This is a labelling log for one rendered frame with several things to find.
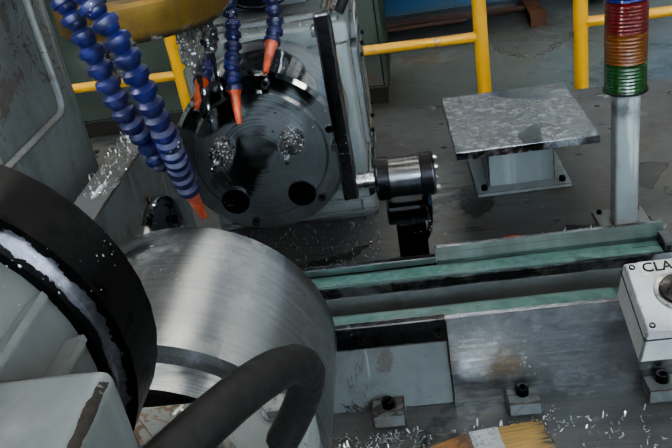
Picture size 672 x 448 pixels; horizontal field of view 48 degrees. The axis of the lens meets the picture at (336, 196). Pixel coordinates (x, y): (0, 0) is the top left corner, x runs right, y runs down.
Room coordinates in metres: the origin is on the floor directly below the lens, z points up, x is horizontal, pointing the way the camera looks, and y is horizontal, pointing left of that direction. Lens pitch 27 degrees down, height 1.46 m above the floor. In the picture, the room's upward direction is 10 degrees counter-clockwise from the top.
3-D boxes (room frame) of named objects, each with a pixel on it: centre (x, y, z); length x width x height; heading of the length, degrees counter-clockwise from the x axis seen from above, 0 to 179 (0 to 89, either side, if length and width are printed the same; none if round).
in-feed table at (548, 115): (1.28, -0.35, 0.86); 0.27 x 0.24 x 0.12; 173
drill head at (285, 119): (1.13, 0.08, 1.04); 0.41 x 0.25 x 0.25; 173
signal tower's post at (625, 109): (1.03, -0.45, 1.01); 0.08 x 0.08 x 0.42; 83
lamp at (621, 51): (1.03, -0.45, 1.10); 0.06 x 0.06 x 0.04
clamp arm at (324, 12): (0.92, -0.02, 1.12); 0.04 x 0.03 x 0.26; 83
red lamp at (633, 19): (1.03, -0.45, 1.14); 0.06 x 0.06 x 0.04
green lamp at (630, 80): (1.03, -0.45, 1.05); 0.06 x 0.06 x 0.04
